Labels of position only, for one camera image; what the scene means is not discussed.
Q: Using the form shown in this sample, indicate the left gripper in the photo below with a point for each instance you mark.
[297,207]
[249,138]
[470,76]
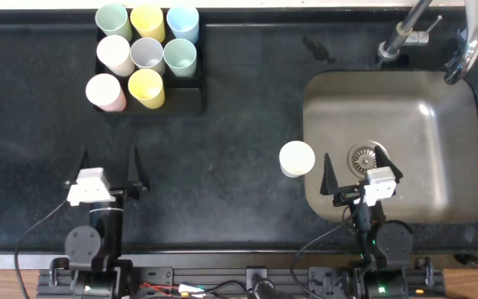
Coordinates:
[122,195]

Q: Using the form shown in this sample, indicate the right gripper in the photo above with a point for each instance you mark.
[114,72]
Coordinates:
[347,195]

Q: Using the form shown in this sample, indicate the white cup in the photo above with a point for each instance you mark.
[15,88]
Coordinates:
[296,158]
[113,52]

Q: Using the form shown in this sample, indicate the pink cup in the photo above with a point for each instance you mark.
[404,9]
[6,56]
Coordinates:
[103,90]

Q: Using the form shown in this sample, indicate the yellow cup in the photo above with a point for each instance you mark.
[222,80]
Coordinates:
[145,85]
[147,18]

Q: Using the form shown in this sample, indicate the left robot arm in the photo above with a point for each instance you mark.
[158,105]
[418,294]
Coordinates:
[83,243]

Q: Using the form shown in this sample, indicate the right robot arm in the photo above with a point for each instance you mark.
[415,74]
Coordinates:
[394,243]

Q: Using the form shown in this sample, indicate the steel sink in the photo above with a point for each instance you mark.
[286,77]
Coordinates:
[421,137]

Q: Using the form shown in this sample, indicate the black tray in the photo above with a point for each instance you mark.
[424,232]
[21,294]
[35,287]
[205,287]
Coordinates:
[185,99]

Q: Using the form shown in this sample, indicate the grey cup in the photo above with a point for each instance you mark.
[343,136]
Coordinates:
[147,54]

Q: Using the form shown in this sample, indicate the green cup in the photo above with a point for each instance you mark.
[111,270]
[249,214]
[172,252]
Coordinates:
[112,18]
[179,56]

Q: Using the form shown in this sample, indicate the steel tap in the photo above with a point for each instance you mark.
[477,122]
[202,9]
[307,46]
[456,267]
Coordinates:
[403,29]

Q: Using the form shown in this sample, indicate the blue cup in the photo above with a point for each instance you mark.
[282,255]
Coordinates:
[183,21]

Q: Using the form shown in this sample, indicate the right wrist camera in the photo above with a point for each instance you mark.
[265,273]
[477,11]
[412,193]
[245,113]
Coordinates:
[380,184]

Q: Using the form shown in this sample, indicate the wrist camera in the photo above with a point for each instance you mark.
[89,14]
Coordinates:
[90,187]
[380,184]

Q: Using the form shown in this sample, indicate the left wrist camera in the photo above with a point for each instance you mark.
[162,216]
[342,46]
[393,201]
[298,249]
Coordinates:
[90,187]

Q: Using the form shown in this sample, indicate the mounting rail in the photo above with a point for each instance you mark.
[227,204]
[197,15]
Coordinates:
[222,276]

